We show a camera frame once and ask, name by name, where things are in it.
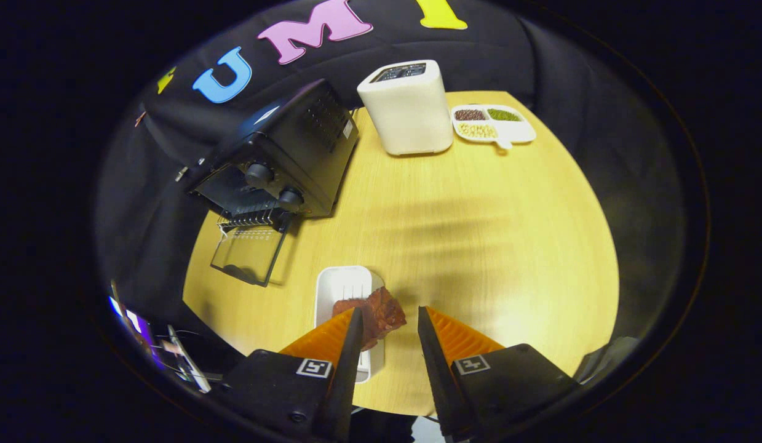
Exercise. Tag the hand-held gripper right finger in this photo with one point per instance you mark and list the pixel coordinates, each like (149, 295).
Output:
(436, 369)

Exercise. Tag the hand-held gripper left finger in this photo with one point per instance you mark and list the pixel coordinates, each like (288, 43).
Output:
(347, 369)

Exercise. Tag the brown steak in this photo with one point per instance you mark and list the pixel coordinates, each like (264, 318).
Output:
(380, 314)

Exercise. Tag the black toaster oven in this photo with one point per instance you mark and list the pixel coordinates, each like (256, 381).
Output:
(301, 141)

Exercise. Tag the white rectangular tray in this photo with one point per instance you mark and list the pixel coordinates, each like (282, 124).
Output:
(344, 286)

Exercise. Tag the pile of yellow beans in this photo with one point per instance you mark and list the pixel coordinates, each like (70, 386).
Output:
(478, 130)

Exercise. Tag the white divided dish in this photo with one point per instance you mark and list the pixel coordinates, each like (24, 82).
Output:
(516, 130)

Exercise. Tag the white box-shaped appliance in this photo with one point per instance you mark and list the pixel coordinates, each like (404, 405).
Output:
(411, 117)

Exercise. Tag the silver clip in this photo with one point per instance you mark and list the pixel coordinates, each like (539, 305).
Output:
(181, 174)

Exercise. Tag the pile of red beans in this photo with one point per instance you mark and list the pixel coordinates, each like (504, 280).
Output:
(470, 115)

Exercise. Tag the pile of green beans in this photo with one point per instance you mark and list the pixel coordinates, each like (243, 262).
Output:
(504, 115)

